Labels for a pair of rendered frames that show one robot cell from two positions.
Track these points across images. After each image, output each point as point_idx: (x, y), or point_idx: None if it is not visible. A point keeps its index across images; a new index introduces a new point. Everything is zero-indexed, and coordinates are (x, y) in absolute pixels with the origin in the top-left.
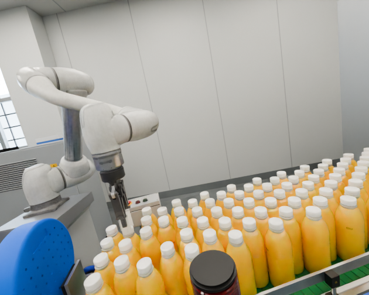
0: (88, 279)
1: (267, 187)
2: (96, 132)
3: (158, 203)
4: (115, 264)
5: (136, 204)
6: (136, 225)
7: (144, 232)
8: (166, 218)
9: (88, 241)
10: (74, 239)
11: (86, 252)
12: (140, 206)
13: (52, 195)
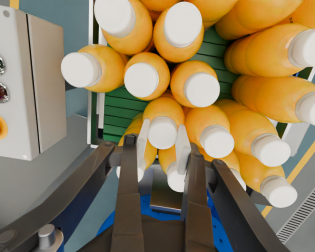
0: (278, 202)
1: None
2: None
3: (23, 16)
4: (282, 163)
5: (9, 99)
6: (63, 102)
7: (215, 93)
8: (187, 11)
9: (2, 172)
10: (8, 198)
11: (23, 170)
12: (25, 84)
13: None
